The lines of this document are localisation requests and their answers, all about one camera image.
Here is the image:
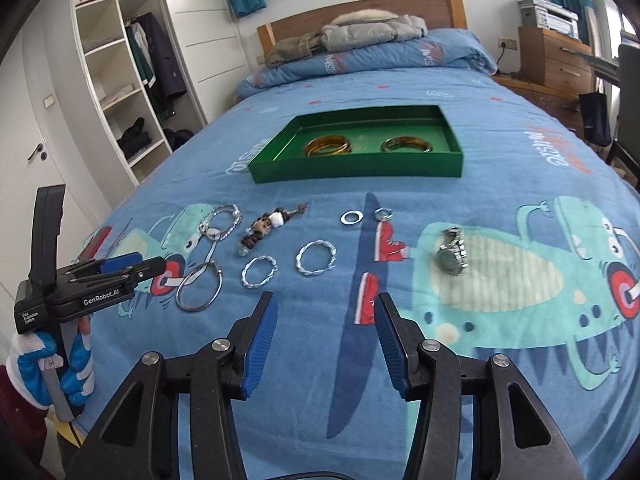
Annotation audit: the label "wooden headboard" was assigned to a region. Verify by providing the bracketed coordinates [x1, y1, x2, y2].
[257, 0, 467, 64]

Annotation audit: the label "dark chair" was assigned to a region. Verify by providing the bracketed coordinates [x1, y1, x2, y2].
[606, 42, 640, 187]

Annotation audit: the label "black clothes pile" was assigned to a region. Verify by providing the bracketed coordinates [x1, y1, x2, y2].
[118, 117, 153, 159]

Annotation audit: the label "yellow white cloth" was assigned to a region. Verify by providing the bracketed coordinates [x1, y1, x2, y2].
[42, 407, 87, 480]

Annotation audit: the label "plain silver bangle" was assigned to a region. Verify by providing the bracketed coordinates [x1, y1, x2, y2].
[175, 261, 224, 313]

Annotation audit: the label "green jewelry box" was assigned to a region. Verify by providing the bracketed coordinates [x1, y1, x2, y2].
[248, 105, 464, 184]

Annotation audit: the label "folded white clothes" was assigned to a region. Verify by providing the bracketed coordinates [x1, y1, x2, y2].
[102, 85, 144, 109]

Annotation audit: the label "white door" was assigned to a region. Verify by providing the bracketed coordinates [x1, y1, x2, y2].
[0, 30, 113, 306]

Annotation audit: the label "green white hanging jacket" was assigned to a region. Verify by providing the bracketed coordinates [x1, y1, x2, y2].
[124, 22, 157, 95]

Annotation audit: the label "dark tote bag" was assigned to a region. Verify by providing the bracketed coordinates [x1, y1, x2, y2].
[578, 91, 612, 147]

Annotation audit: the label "white printer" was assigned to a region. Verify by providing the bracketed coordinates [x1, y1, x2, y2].
[517, 0, 581, 41]

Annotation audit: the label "person's left hand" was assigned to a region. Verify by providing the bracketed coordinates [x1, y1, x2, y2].
[7, 316, 96, 411]

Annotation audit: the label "folded blue quilt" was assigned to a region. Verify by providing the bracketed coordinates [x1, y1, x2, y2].
[235, 28, 499, 102]

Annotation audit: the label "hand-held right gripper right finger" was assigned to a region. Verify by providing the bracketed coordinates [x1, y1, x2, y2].
[375, 292, 586, 480]

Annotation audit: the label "olive jacket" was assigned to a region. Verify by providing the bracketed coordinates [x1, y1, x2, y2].
[264, 32, 326, 67]

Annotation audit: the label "grey puffer jacket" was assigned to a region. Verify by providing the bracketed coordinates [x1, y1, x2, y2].
[320, 8, 429, 52]

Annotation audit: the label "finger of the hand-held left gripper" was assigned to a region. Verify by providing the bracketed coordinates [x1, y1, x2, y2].
[70, 256, 167, 292]
[67, 252, 143, 277]

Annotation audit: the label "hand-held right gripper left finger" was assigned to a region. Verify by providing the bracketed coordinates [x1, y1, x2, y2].
[65, 291, 279, 480]

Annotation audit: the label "blue dinosaur bed sheet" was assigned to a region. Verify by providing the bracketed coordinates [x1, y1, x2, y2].
[75, 72, 640, 480]

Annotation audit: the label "dark amber bangle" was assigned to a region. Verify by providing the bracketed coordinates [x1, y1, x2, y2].
[380, 136, 433, 155]

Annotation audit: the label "silver wrist watch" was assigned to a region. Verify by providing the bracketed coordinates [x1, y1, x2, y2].
[432, 226, 470, 277]

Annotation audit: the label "black bag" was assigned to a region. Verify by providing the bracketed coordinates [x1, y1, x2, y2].
[162, 128, 195, 152]

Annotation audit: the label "person's left forearm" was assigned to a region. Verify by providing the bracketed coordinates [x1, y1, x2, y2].
[0, 365, 51, 480]

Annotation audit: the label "white open wardrobe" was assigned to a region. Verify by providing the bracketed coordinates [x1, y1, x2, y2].
[72, 0, 251, 187]

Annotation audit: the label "black power cable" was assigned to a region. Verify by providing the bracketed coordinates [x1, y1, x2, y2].
[495, 44, 532, 84]

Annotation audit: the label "wooden dresser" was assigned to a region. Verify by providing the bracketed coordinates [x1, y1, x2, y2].
[518, 26, 596, 107]

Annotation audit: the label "brown beaded bracelet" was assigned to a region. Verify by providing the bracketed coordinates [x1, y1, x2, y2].
[238, 201, 310, 259]

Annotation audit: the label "dark hanging coat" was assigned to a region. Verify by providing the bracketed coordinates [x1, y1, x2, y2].
[137, 11, 187, 122]

